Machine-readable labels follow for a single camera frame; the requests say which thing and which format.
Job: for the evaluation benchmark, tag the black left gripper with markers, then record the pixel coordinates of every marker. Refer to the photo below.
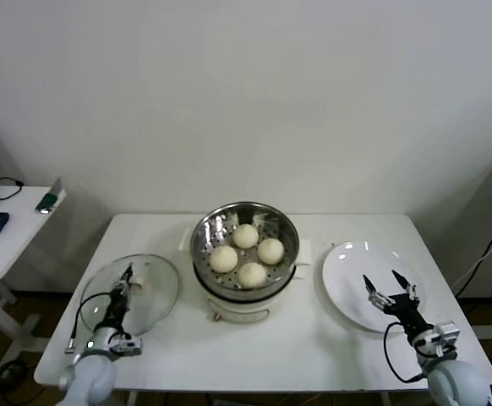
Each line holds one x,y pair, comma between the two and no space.
117,311

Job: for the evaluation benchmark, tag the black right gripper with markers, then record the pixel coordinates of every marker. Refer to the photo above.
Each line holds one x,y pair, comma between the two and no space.
408,311

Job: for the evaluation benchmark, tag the round glass pot lid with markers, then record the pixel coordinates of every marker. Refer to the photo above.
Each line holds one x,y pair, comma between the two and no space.
157,296

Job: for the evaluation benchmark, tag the white steamed baozi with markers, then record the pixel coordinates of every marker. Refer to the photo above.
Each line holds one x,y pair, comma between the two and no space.
252,275
224,259
246,236
270,250

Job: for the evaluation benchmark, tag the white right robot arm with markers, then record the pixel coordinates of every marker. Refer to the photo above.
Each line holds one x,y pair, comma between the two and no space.
453,380

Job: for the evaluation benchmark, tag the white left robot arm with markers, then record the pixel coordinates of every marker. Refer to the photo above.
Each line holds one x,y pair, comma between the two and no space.
91,376

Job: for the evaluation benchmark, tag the stainless steel steamer basket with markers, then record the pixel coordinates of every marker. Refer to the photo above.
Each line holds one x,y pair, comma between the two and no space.
203,241

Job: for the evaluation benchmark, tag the white round plate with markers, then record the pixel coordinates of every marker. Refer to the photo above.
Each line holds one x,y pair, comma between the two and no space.
347,275

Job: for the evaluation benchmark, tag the green circuit board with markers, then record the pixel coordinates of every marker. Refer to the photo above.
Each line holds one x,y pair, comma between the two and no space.
47,205

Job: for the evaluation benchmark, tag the white side table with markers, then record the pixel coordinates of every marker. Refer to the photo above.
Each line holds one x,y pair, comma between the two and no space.
13,254

